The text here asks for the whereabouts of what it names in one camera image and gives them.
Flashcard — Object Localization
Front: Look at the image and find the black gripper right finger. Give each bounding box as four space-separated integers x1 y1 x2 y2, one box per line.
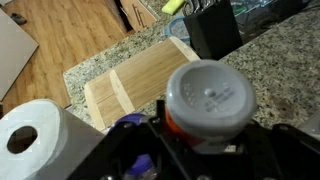
240 121 320 180

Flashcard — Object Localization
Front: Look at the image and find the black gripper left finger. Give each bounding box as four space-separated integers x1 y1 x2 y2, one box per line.
67 100 187 180

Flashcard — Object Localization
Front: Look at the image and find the white orange-label pill bottle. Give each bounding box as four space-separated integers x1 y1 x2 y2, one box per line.
165 60 257 154

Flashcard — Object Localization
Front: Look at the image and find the white paper towel roll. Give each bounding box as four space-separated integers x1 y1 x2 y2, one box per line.
0 99 103 180

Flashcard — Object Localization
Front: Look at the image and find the clear jar purple lid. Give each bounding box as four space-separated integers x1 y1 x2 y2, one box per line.
116 113 157 180

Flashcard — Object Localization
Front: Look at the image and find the wooden cutting board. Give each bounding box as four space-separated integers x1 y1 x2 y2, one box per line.
84 36 200 130

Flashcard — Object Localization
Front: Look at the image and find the black knife block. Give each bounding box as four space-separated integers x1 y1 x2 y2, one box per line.
183 0 243 60

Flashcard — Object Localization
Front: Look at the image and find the yellow sponge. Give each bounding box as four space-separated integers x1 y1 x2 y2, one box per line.
161 0 185 15

